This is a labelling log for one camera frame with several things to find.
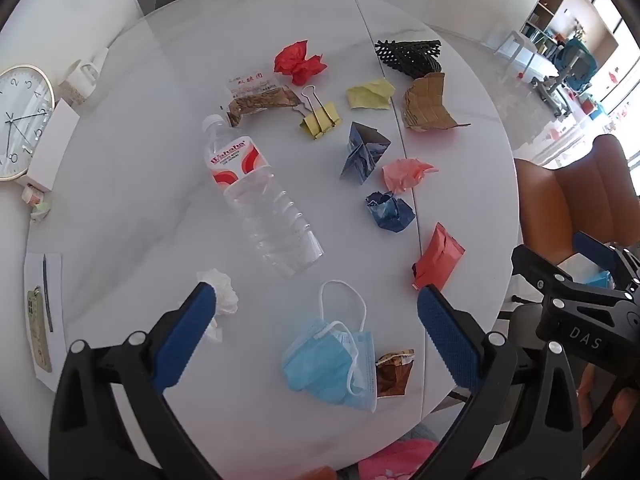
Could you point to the pink clothing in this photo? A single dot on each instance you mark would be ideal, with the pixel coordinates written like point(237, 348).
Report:
point(400, 460)

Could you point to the white crumpled tissue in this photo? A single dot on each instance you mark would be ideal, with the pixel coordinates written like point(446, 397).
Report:
point(227, 295)

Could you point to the red paper packet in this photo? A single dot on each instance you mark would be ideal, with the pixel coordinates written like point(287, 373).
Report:
point(440, 255)

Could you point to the black foam net sleeve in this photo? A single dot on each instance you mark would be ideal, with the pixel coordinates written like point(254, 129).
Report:
point(407, 55)

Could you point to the small green packet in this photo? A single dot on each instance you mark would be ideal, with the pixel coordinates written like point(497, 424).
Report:
point(41, 210)

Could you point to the yellow crumpled paper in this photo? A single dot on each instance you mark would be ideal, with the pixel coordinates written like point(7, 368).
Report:
point(370, 94)

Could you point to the wooden bookshelf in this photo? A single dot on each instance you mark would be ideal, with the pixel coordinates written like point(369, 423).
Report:
point(555, 5)

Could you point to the small pink capped bottle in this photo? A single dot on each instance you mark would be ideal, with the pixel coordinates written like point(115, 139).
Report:
point(31, 195)

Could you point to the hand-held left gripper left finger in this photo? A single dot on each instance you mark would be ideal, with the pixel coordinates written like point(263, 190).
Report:
point(187, 335)

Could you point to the small brown wrapper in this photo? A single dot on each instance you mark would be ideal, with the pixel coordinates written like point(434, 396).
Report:
point(392, 375)

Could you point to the pink crumpled paper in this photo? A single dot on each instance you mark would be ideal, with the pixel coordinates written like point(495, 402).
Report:
point(402, 174)

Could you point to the round wall clock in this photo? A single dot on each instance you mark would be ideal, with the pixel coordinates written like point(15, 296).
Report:
point(25, 120)

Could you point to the dark blue crumpled paper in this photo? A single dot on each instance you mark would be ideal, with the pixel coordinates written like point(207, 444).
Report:
point(390, 212)

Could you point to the brown and clear snack wrapper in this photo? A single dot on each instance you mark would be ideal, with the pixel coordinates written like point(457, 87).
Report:
point(255, 101)

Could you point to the white box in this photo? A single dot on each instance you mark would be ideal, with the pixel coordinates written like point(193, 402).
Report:
point(52, 145)

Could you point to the person's right hand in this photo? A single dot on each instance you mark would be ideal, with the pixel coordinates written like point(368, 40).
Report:
point(627, 407)

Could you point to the blue face mask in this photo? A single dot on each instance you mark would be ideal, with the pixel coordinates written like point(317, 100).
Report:
point(320, 365)

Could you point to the yellow binder clip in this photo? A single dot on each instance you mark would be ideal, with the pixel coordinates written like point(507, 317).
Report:
point(322, 122)

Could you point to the white patterned mug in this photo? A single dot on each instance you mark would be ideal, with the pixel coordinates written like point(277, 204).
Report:
point(80, 82)

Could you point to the clear plastic water bottle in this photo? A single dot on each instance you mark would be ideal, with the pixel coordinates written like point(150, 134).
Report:
point(255, 195)

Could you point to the blue paper card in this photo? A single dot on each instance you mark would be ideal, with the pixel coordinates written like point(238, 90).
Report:
point(362, 157)

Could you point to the teal office chair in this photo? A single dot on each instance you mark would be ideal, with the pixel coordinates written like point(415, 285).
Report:
point(575, 62)

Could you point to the brown cardboard piece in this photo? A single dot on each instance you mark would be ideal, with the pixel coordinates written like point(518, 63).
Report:
point(427, 105)

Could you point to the orange leather chair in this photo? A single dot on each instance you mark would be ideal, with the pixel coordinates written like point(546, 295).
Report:
point(560, 200)

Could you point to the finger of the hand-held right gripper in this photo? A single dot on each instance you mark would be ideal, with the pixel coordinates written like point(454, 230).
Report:
point(595, 251)
point(540, 270)

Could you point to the dark pen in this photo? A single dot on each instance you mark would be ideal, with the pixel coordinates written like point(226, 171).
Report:
point(46, 290)

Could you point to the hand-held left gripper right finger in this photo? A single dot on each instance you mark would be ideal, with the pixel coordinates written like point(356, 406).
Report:
point(450, 340)

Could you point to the white stool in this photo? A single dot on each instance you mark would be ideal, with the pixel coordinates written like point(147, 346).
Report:
point(515, 42)

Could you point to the white paper sheet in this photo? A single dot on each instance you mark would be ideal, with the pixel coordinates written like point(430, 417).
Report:
point(57, 285)

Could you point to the gold phone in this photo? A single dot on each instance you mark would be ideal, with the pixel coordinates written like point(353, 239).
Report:
point(39, 330)

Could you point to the red crumpled paper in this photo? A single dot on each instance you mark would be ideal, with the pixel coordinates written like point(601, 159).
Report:
point(295, 62)

